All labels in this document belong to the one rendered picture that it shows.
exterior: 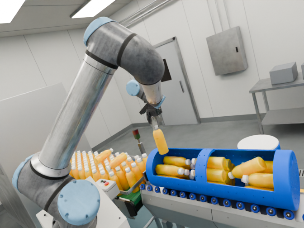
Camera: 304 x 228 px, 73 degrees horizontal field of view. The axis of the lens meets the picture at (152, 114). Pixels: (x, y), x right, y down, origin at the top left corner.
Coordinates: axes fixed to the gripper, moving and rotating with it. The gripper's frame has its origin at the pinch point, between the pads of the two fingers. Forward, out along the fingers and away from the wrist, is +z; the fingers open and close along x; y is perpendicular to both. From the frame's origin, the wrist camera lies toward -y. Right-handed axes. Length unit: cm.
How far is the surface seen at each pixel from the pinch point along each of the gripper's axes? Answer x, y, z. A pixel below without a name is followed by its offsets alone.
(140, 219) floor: 33, -109, 142
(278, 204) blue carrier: -13, 70, 38
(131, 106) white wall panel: 350, -397, 66
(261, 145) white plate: 43, 52, 38
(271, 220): -11, 65, 50
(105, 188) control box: -33, -37, 33
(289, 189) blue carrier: -13, 76, 29
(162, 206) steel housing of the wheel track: -13, -7, 57
